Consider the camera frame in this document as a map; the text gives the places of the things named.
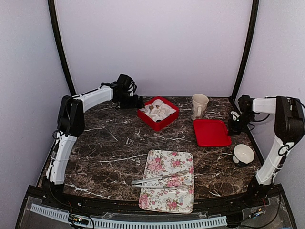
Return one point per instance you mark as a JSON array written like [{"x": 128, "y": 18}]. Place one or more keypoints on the red chocolate box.
[{"x": 159, "y": 118}]

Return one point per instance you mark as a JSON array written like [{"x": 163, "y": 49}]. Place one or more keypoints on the white and dark bowl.
[{"x": 243, "y": 155}]

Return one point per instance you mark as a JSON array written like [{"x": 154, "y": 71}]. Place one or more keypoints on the white slotted cable duct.
[{"x": 129, "y": 221}]

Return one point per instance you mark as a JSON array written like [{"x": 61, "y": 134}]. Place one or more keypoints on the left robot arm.
[{"x": 71, "y": 121}]

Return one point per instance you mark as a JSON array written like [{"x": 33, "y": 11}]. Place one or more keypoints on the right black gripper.
[{"x": 233, "y": 130}]

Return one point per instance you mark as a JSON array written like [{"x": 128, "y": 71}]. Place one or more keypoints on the floral rectangular tray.
[{"x": 161, "y": 162}]

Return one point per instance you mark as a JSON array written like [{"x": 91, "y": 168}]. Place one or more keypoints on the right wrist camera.
[{"x": 235, "y": 115}]

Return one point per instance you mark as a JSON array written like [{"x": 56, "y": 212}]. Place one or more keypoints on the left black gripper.
[{"x": 134, "y": 105}]

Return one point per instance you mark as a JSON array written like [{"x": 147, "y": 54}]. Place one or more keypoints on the red box lid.
[{"x": 211, "y": 133}]

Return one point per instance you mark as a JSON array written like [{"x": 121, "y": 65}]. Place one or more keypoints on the white ceramic mug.
[{"x": 199, "y": 105}]

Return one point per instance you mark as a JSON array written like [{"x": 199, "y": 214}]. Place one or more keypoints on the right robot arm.
[{"x": 289, "y": 129}]

